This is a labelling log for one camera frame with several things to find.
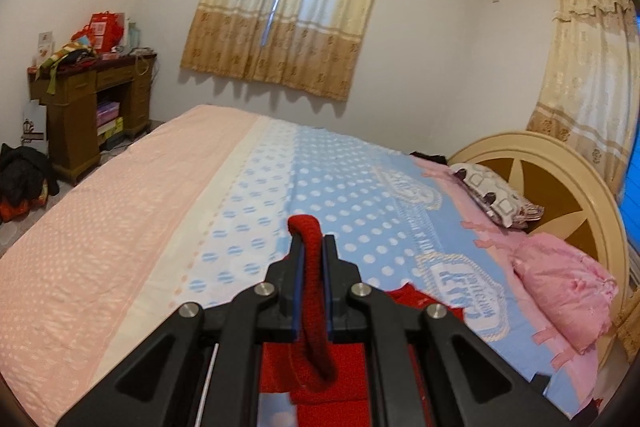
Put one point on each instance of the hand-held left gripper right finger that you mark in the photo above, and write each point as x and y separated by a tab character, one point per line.
327	297

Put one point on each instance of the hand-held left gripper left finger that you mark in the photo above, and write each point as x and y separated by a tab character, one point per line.
299	297

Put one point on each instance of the red knit garment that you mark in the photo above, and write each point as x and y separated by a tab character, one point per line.
320	357

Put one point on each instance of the black clothes pile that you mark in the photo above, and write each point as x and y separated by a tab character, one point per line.
22	177

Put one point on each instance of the bed with dotted bedspread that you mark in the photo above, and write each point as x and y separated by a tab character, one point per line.
345	187

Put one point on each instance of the dark cloth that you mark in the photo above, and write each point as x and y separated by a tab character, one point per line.
427	157

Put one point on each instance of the patterned pillow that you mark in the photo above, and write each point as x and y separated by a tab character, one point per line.
492	192

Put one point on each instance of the pink pillow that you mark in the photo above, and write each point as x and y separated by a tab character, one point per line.
560	287

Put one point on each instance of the yellow box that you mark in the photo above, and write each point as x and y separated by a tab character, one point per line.
111	129

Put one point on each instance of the cream wooden headboard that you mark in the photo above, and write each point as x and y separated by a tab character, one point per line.
560	177

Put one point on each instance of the purple box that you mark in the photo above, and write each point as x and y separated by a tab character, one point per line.
107	112

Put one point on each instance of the brown wooden desk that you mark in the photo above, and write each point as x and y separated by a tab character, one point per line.
75	127

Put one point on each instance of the wide beige curtain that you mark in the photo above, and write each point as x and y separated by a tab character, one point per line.
285	7

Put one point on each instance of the pale teal bag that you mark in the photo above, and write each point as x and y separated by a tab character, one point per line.
134	34

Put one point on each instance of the white paper bag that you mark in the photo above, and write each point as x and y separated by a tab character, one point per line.
34	127

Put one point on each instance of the window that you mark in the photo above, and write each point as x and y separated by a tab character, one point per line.
632	217

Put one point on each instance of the large red gift bag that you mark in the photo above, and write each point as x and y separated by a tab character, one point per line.
106	32

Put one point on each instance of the green striped cloth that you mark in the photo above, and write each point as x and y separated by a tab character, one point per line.
67	54

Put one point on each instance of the narrow beige curtain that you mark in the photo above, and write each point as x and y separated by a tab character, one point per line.
585	82

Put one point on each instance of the small red gift bag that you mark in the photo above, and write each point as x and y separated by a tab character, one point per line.
81	34

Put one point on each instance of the white card box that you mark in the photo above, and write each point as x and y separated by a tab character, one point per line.
44	49

